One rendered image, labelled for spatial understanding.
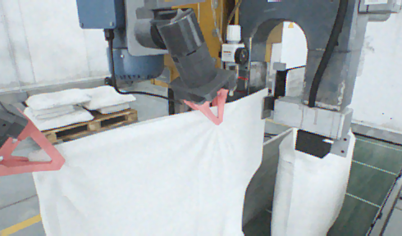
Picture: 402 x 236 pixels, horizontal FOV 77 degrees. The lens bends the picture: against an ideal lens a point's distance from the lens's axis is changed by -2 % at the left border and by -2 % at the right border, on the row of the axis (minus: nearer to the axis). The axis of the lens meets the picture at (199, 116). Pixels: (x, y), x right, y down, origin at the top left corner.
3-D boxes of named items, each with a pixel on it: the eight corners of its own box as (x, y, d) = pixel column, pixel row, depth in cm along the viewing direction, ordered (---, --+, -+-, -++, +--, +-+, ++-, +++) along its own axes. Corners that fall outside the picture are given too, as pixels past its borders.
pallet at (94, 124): (43, 146, 277) (40, 133, 272) (25, 126, 333) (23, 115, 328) (138, 120, 356) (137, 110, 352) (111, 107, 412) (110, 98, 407)
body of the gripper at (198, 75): (198, 72, 47) (182, 36, 43) (239, 81, 40) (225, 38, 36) (172, 93, 45) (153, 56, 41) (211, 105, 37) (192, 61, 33)
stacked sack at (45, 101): (31, 114, 264) (28, 102, 259) (25, 105, 294) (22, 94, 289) (94, 102, 305) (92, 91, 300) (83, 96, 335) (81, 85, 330)
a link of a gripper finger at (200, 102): (214, 106, 52) (198, 66, 46) (240, 115, 46) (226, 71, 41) (190, 127, 49) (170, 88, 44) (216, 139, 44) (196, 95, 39)
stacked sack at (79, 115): (35, 137, 269) (33, 124, 264) (26, 126, 299) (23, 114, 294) (97, 121, 314) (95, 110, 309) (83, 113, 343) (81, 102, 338)
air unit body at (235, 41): (235, 98, 57) (239, 24, 51) (220, 95, 60) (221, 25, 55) (248, 95, 60) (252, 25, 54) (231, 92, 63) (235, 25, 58)
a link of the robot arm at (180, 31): (166, 18, 32) (198, -2, 34) (141, 19, 37) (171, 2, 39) (187, 65, 36) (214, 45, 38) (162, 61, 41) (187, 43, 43)
